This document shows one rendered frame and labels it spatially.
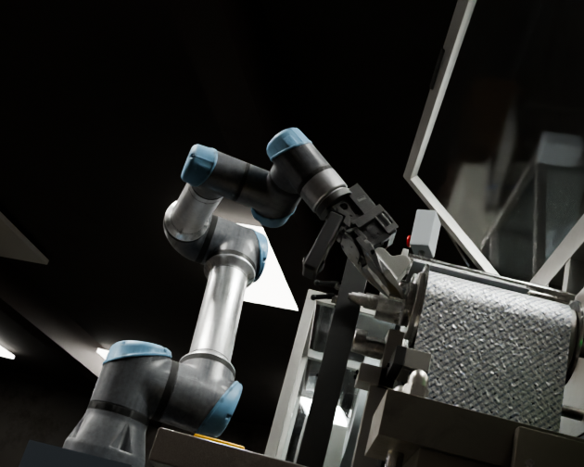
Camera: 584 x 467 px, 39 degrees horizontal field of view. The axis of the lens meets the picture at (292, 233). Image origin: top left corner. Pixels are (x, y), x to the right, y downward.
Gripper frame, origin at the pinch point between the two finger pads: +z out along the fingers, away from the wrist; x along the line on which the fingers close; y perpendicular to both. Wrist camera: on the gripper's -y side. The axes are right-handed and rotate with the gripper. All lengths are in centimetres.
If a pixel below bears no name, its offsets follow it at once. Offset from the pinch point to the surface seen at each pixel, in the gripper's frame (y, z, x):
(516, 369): 6.6, 21.0, -4.3
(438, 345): -0.8, 11.1, -4.2
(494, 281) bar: 27.4, 3.7, 25.4
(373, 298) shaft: 5.1, -7.4, 25.5
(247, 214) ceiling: 68, -155, 310
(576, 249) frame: 49, 7, 31
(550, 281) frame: 49, 8, 49
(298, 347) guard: 2, -24, 98
